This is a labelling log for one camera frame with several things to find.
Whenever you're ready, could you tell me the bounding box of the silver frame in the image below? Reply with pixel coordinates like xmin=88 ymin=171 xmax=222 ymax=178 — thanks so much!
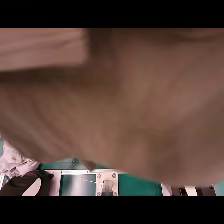
xmin=20 ymin=169 xmax=224 ymax=197

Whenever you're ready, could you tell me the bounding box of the brown garment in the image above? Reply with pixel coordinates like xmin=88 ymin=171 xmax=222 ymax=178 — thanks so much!
xmin=0 ymin=28 xmax=224 ymax=188

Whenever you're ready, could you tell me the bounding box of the heap of clothes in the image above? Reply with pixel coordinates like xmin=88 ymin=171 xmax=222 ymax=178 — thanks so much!
xmin=0 ymin=139 xmax=41 ymax=188

